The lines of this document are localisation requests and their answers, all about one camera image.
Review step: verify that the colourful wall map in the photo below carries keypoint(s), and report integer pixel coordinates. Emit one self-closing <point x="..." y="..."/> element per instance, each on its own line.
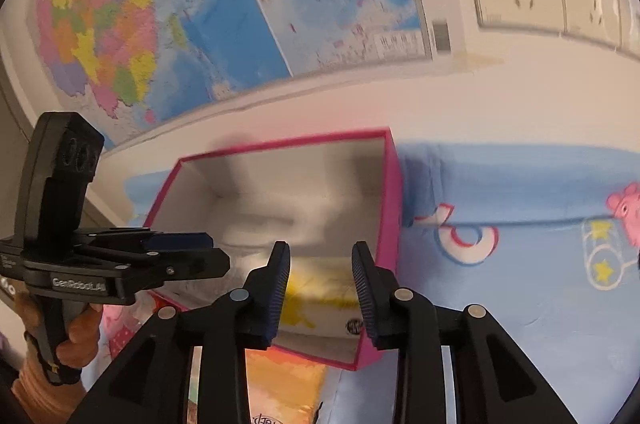
<point x="225" y="19"/>

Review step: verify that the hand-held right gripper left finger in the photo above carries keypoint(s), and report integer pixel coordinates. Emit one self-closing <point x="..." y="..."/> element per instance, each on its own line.
<point x="280" y="289"/>

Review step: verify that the orange white carton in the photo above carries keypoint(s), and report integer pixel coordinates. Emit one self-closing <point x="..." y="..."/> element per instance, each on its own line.
<point x="285" y="384"/>

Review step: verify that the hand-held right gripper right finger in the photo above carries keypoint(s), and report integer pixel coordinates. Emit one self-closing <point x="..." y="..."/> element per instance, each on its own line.
<point x="365" y="294"/>

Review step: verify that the person's left hand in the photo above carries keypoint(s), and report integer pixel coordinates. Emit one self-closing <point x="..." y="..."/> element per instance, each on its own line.
<point x="80" y="334"/>

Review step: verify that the blue printed blanket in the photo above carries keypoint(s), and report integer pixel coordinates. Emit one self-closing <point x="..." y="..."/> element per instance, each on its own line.
<point x="525" y="304"/>

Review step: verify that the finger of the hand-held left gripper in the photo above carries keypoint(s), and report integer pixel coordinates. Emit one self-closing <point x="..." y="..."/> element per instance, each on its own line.
<point x="170" y="240"/>
<point x="190" y="265"/>

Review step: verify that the pink cardboard box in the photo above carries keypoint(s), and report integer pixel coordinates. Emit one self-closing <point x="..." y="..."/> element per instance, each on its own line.
<point x="300" y="184"/>

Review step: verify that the person's left forearm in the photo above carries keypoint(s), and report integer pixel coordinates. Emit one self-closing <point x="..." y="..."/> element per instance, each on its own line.
<point x="35" y="399"/>

